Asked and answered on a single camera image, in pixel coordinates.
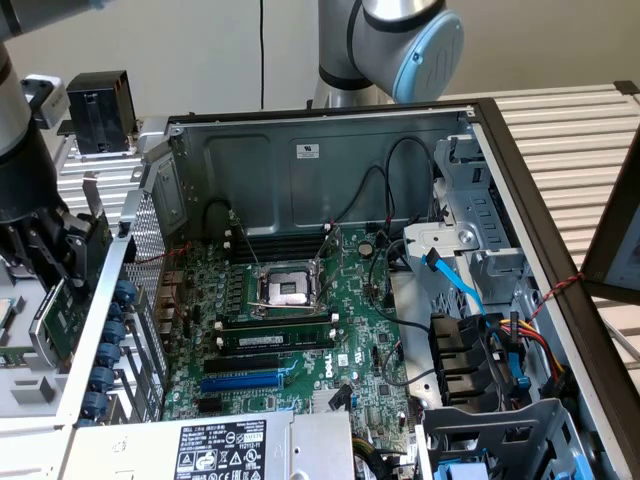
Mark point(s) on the dark framed monitor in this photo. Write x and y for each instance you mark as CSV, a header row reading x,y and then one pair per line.
x,y
615,235

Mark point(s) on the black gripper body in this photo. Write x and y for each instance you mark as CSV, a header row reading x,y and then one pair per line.
x,y
35,215

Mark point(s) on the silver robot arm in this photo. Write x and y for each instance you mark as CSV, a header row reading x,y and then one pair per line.
x,y
380,40

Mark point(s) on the blue drive caddy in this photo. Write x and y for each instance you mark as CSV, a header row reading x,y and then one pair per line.
x,y
460,472

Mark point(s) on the metal disk bay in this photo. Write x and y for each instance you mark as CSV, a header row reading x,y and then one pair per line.
x,y
465,235

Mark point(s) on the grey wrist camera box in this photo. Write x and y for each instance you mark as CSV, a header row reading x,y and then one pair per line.
x,y
47,102

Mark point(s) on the grey drive cage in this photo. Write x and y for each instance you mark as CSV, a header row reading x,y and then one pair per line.
x,y
525,425

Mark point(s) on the blue card latch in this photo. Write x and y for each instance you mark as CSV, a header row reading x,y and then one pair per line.
x,y
101,378
125,292
114,332
116,311
107,354
94,402

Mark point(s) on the open metal PC case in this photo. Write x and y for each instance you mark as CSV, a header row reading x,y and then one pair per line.
x,y
350,150

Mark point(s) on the green graphics card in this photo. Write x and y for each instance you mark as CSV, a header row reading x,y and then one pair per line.
x,y
65,310

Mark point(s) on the short black expansion slot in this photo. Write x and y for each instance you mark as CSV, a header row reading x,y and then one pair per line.
x,y
210,405

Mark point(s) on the long black expansion slot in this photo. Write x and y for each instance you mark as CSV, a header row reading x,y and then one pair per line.
x,y
242,364

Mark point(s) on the grey parts rack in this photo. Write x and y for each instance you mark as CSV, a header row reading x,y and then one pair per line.
x,y
30,395

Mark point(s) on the silver coin battery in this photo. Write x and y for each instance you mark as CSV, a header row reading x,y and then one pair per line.
x,y
366,249

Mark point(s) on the thin metal locking lever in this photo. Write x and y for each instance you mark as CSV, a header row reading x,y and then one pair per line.
x,y
247,242

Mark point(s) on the black plastic fan shroud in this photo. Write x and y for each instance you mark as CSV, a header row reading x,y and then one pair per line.
x,y
460,360

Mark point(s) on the black CPU cooler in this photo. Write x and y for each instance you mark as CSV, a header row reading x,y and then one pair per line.
x,y
97,115

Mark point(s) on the grey power supply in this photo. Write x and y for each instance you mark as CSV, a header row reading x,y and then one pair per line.
x,y
150,450

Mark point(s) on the CPU socket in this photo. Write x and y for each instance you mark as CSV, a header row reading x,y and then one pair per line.
x,y
287,290

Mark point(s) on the silver chipset heatsink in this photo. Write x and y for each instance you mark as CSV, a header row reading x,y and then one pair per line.
x,y
327,400

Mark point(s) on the silver CPU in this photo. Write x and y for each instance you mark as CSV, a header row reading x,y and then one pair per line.
x,y
9,320

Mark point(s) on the green RAM stick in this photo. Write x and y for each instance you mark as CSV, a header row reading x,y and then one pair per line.
x,y
12,356

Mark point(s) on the RAM stick with white label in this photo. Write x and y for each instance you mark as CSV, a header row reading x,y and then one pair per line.
x,y
280,340

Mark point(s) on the green motherboard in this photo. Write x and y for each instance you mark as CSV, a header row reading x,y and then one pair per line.
x,y
350,325

